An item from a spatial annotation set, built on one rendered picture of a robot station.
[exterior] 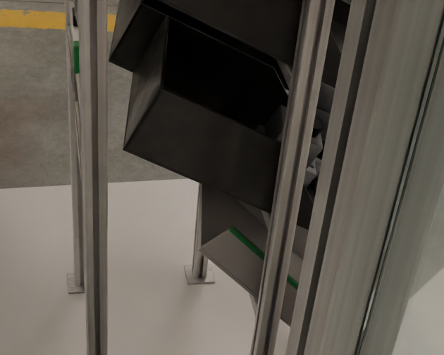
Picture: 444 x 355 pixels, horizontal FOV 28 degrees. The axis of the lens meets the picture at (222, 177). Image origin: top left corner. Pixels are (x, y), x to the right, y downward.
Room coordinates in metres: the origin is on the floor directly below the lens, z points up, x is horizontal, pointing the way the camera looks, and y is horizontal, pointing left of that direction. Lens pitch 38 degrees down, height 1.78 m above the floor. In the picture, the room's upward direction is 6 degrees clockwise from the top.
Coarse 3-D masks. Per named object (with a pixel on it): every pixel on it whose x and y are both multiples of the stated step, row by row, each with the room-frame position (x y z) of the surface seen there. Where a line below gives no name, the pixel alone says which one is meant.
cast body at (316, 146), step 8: (280, 112) 0.70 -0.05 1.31; (272, 120) 0.71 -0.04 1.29; (280, 120) 0.69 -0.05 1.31; (320, 120) 0.71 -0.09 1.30; (256, 128) 0.71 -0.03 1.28; (264, 128) 0.71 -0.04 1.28; (272, 128) 0.70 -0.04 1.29; (280, 128) 0.68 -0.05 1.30; (320, 128) 0.69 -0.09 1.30; (272, 136) 0.68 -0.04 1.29; (280, 136) 0.67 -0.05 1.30; (312, 136) 0.69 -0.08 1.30; (320, 136) 0.70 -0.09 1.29; (312, 144) 0.68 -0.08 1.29; (320, 144) 0.68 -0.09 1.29; (312, 152) 0.68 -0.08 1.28; (312, 160) 0.68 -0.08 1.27; (312, 168) 0.68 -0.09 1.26; (304, 176) 0.68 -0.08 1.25; (312, 176) 0.68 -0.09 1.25; (304, 184) 0.68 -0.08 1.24
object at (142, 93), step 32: (160, 32) 0.74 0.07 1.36; (192, 32) 0.75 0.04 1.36; (160, 64) 0.67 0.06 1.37; (192, 64) 0.75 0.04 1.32; (224, 64) 0.75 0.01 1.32; (256, 64) 0.76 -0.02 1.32; (160, 96) 0.62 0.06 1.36; (192, 96) 0.75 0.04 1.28; (224, 96) 0.75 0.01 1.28; (256, 96) 0.76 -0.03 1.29; (128, 128) 0.64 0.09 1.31; (160, 128) 0.62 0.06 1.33; (192, 128) 0.63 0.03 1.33; (224, 128) 0.63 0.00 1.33; (160, 160) 0.62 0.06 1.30; (192, 160) 0.63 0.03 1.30; (224, 160) 0.63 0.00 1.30; (256, 160) 0.63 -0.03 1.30; (224, 192) 0.63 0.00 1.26; (256, 192) 0.63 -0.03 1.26
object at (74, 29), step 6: (72, 6) 0.86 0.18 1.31; (72, 12) 0.85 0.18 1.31; (72, 18) 0.84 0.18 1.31; (72, 24) 0.82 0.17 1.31; (72, 30) 0.81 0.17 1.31; (72, 36) 0.81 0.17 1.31; (78, 36) 0.80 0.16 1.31; (276, 60) 0.68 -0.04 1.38; (282, 66) 0.66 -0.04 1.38; (288, 66) 0.65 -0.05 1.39; (282, 72) 0.66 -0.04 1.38; (288, 72) 0.64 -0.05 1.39; (78, 78) 0.72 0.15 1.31; (288, 78) 0.64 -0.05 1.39; (78, 84) 0.71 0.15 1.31; (288, 84) 0.63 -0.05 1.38; (78, 90) 0.70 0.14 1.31; (78, 96) 0.70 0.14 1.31; (264, 216) 0.65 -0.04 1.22; (270, 216) 0.64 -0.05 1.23
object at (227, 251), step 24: (216, 192) 0.74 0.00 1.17; (216, 216) 0.70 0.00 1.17; (240, 216) 0.74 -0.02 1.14; (216, 240) 0.63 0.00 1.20; (240, 240) 0.63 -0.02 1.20; (264, 240) 0.73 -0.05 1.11; (216, 264) 0.63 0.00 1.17; (240, 264) 0.63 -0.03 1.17; (288, 288) 0.64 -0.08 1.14; (288, 312) 0.64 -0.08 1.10
